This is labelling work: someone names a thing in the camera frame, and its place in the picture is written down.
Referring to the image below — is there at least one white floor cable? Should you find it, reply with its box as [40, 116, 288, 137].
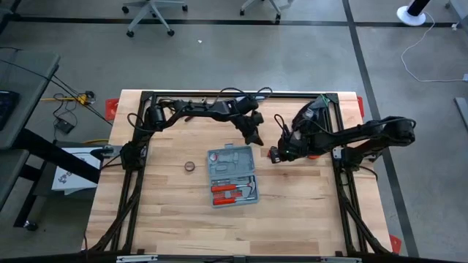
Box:
[400, 12, 468, 83]

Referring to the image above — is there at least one white round floor stand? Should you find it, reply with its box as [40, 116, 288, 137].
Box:
[396, 0, 435, 27]

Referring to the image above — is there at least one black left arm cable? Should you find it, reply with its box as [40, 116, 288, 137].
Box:
[217, 86, 273, 102]

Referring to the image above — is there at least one black aluminium frame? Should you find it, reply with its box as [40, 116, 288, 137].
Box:
[86, 90, 394, 256]

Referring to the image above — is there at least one grey desk foot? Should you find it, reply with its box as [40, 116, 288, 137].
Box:
[454, 96, 468, 129]

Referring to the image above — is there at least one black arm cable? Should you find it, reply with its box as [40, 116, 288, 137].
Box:
[273, 113, 290, 137]
[217, 86, 273, 102]

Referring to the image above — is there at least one white paper box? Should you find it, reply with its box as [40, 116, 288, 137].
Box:
[50, 147, 102, 195]

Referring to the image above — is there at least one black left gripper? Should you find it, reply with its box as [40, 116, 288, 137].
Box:
[233, 111, 265, 147]

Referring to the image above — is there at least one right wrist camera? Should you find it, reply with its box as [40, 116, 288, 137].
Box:
[269, 145, 282, 164]

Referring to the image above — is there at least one grey office chair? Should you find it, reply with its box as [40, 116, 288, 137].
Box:
[121, 0, 189, 39]
[239, 0, 293, 25]

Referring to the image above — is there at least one black keyboard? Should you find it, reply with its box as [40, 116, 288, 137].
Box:
[0, 90, 20, 132]

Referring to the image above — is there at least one silver bracket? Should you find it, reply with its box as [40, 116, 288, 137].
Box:
[116, 254, 159, 263]
[320, 256, 363, 263]

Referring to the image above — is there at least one grey desk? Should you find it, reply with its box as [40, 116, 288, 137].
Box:
[0, 47, 102, 232]

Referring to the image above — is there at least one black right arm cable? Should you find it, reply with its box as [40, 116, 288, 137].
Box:
[273, 113, 290, 137]

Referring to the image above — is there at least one grey plastic tool case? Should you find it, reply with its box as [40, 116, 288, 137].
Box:
[206, 143, 261, 210]

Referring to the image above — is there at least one yellow cable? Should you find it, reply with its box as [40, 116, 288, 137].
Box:
[39, 93, 91, 106]

